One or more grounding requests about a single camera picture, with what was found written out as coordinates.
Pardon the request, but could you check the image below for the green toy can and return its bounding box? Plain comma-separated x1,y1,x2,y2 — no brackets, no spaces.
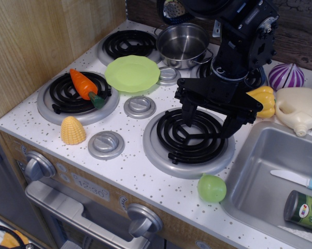
283,190,312,230

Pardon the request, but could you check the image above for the yellow object bottom left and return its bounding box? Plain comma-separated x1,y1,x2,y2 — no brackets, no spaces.
0,230,30,248

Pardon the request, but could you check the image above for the orange toy carrot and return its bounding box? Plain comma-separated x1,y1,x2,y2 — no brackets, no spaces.
69,68,105,109

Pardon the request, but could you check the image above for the back right black burner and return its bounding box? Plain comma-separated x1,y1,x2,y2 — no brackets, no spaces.
190,62,266,92

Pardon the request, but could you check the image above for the purple toy onion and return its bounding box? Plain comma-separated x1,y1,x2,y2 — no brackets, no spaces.
268,63,305,91

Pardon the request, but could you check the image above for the silver stovetop knob front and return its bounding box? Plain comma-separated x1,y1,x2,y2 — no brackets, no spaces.
88,131,125,160

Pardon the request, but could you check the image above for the oven clock display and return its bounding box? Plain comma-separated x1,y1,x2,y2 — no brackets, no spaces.
71,173,110,202

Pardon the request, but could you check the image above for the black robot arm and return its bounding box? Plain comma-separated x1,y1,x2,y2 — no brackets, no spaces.
175,1,279,138

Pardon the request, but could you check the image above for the front left black burner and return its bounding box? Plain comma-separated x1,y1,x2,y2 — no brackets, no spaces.
37,71,119,126

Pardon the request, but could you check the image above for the front right black burner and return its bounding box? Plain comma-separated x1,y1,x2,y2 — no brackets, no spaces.
143,108,235,179

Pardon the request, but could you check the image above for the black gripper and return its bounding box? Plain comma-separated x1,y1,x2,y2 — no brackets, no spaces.
175,72,263,139

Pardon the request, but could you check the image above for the small steel pot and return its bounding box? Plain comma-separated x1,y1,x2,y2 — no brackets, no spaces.
155,23,214,70

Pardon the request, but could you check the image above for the steel toy sink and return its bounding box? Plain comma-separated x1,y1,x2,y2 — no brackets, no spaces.
221,122,312,248

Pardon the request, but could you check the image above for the silver oven dial left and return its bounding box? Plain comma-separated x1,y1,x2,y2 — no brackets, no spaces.
25,150,56,181

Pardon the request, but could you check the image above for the light green plastic plate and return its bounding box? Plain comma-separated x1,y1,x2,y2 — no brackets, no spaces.
105,55,160,92

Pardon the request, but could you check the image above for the metal strainer blue rim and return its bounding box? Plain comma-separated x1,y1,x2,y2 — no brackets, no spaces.
157,0,194,25

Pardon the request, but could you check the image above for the silver stovetop knob back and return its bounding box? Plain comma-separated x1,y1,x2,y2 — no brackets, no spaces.
157,66,181,87

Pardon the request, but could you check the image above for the toy knife blue handle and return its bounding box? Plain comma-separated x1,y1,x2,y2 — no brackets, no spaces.
270,170,312,190

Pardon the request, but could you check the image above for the cream toy jug bottle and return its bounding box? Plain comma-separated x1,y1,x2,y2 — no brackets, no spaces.
275,87,312,137

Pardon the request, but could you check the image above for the silver stovetop knob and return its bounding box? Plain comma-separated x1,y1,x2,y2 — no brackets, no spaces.
123,96,156,119
88,131,125,160
157,66,181,87

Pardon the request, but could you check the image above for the black burner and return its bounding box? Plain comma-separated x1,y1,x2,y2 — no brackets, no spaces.
97,30,161,66
143,108,235,179
190,62,266,92
37,71,119,126

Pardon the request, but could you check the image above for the silver oven dial right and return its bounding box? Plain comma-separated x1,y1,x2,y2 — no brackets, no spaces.
127,203,163,238

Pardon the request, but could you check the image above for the silver stovetop knob middle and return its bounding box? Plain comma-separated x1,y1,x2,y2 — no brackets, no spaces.
123,96,156,119

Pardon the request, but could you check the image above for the silver oven dial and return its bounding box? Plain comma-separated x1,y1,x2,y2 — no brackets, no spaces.
25,150,56,181
127,203,163,238

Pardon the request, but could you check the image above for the silver oven door handle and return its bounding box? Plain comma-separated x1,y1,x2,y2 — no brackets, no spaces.
25,182,150,248

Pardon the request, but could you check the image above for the yellow toy bell pepper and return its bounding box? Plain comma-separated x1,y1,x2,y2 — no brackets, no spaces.
247,86,275,118

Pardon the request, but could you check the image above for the black cable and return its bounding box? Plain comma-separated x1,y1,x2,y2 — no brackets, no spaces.
0,224,32,249

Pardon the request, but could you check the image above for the back left black burner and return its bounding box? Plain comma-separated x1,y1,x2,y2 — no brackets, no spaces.
97,30,161,66

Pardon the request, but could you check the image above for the yellow toy corn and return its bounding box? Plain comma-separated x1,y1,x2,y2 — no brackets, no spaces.
61,116,86,145

